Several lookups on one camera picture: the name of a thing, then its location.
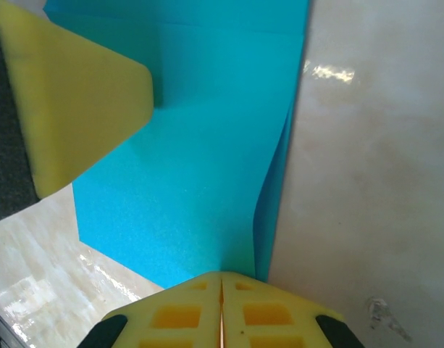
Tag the blue paper sheet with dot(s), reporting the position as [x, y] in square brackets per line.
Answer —
[207, 145]

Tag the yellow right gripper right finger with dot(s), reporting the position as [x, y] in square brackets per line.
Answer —
[276, 319]

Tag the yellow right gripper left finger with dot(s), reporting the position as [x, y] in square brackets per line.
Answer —
[171, 319]

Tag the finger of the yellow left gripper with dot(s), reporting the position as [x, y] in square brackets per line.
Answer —
[80, 108]

